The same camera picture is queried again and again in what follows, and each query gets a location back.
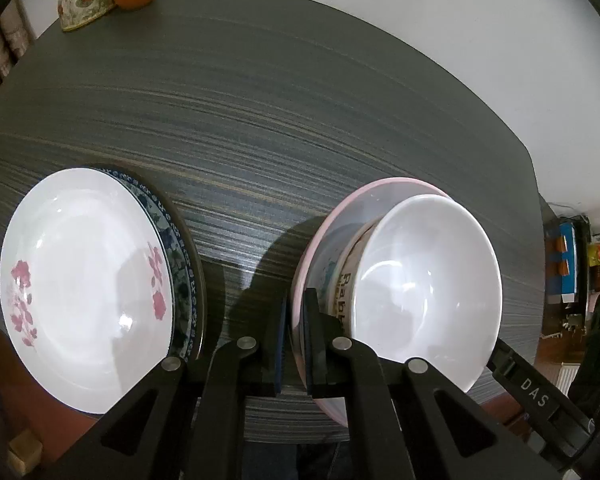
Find pink bowl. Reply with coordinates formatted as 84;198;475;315
290;176;453;428

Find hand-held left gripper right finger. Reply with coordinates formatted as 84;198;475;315
304;287;558;480

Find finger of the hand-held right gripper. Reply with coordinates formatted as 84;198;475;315
489;338;597;442

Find tan wooden block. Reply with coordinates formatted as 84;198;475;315
7;430;43;476

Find white bowl blue band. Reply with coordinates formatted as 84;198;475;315
316;220;376;321

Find person's dark pants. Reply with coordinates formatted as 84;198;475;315
240;440;351;480

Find white bowl tan band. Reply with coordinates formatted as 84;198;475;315
332;194;503;393

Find dark side table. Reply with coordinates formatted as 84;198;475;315
540;200;598;356

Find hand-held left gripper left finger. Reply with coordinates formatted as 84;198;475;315
65;297;289;480

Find beige patterned curtain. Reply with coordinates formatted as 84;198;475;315
0;0;36;111

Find white plate pink flowers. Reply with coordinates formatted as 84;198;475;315
0;167;175;415

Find white radiator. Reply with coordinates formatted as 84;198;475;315
555;362;581;398

